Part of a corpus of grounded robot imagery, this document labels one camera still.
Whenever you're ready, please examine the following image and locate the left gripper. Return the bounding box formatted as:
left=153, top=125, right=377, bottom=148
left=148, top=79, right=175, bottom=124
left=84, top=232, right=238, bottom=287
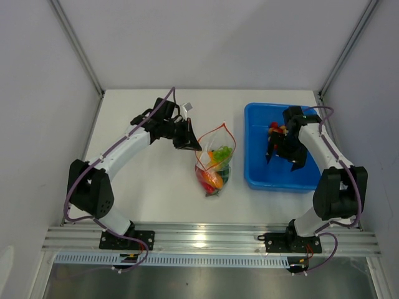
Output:
left=163, top=118, right=201, bottom=151

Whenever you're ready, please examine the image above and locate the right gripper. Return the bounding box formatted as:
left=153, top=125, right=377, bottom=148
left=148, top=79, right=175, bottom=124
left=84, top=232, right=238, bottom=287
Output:
left=266, top=131, right=307, bottom=171

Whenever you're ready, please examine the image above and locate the clear zip bag orange zipper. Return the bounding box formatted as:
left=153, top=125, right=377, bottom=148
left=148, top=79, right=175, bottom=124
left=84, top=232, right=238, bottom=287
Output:
left=195, top=122, right=236, bottom=197

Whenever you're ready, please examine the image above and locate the red cherry bunch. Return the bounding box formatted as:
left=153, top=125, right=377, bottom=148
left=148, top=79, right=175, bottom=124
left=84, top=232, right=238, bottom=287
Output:
left=268, top=121, right=287, bottom=140

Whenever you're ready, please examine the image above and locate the yellow orange mango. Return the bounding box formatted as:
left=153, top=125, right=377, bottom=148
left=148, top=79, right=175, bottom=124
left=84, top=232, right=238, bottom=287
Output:
left=204, top=151, right=220, bottom=168

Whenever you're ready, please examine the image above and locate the red orange mango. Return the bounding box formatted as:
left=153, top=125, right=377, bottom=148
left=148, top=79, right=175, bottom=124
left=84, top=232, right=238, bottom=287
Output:
left=195, top=168, right=224, bottom=194

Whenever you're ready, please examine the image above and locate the green cucumber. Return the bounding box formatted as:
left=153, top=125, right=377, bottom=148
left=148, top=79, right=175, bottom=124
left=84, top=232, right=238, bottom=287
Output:
left=218, top=165, right=231, bottom=184

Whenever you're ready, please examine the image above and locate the grey toy fish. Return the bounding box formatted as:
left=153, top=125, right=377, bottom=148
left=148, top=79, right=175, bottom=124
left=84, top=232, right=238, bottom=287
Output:
left=206, top=190, right=220, bottom=197

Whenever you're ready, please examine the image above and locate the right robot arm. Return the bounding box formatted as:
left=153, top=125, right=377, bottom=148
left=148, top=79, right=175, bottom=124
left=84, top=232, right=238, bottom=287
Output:
left=258, top=106, right=368, bottom=253

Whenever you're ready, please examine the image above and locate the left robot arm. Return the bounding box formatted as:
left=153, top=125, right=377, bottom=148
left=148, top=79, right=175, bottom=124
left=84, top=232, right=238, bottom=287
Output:
left=64, top=98, right=202, bottom=249

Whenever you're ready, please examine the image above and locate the blue plastic bin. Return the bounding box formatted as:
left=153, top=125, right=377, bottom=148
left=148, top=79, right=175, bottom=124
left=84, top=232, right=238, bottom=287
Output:
left=244, top=103, right=320, bottom=193

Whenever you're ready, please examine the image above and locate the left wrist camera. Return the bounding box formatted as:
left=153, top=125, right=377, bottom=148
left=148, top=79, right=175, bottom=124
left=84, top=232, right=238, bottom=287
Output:
left=178, top=102, right=193, bottom=120

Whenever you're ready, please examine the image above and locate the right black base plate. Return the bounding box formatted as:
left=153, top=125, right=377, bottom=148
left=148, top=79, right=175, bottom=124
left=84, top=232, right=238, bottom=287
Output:
left=258, top=232, right=322, bottom=254

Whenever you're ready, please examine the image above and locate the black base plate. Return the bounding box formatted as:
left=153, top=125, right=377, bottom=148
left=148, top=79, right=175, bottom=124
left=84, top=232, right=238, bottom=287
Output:
left=99, top=229, right=156, bottom=251
left=258, top=232, right=322, bottom=254

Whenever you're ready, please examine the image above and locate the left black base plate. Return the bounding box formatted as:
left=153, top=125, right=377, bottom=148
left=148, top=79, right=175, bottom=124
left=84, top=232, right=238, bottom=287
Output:
left=99, top=229, right=156, bottom=251

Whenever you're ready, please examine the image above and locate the white slotted cable duct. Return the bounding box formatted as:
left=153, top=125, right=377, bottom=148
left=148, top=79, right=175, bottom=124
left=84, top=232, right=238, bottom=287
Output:
left=54, top=252, right=289, bottom=268

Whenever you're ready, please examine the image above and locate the aluminium mounting rail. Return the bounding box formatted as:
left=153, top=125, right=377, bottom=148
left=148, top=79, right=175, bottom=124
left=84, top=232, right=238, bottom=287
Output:
left=42, top=222, right=382, bottom=257

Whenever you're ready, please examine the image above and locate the right aluminium frame post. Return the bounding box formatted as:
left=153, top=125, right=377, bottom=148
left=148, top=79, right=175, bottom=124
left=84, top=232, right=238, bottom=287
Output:
left=318, top=0, right=380, bottom=101

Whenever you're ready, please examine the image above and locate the aluminium frame post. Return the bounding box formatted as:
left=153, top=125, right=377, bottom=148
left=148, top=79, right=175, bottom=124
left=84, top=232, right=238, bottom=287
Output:
left=47, top=0, right=105, bottom=98
left=318, top=0, right=380, bottom=101

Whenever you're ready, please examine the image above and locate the left aluminium frame post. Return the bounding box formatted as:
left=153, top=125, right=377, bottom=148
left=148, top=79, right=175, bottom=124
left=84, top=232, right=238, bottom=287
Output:
left=47, top=0, right=105, bottom=98

